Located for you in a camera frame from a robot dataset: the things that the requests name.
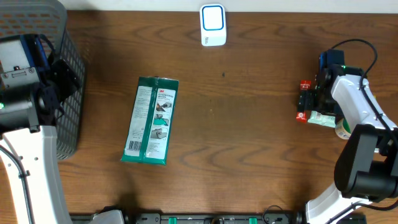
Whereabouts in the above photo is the grey plastic mesh basket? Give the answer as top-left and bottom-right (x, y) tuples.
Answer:
(1, 0), (86, 160)

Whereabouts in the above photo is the red Nescafe coffee stick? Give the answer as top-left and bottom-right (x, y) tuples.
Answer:
(296, 80), (312, 123)

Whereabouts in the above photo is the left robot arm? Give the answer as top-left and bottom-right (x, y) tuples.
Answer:
(1, 34), (82, 223)

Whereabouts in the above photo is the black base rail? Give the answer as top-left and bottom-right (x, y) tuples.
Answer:
(70, 212), (366, 224)

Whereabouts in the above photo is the green lid jar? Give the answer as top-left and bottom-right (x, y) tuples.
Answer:
(335, 118), (351, 140)

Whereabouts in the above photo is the green white package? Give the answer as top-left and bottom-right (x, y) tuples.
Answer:
(121, 77), (179, 166)

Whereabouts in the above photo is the light blue wipes pack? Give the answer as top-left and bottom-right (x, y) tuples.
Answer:
(307, 111), (336, 128)

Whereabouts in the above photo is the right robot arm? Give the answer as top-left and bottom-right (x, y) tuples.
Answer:
(295, 65), (397, 224)

